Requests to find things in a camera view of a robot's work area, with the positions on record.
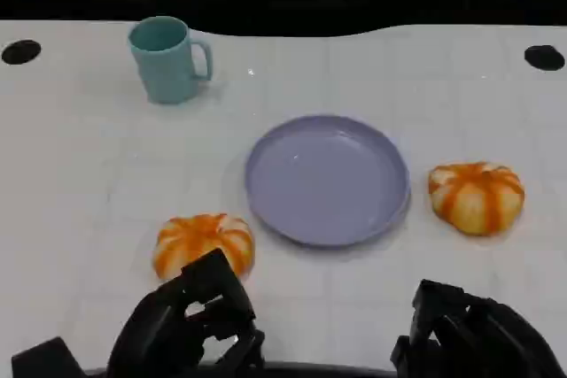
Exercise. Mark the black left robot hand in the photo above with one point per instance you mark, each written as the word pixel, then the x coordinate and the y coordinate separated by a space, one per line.
pixel 155 329

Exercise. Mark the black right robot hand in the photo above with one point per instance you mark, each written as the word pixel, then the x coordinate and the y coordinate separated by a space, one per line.
pixel 478 338

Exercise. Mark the orange white toy bread roll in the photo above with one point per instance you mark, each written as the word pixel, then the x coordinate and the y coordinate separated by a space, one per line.
pixel 476 201
pixel 199 236

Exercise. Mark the black robot torso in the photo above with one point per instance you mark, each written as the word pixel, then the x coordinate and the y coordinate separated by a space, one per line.
pixel 319 371

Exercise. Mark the lilac plate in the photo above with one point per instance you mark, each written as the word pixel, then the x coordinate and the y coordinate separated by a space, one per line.
pixel 328 181

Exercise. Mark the pale green mug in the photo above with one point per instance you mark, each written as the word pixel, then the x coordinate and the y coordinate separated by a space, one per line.
pixel 164 72

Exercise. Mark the black round table grommet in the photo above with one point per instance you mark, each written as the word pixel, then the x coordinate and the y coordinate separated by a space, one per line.
pixel 20 52
pixel 544 57

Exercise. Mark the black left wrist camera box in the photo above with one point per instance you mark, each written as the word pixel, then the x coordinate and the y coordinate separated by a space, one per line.
pixel 46 360

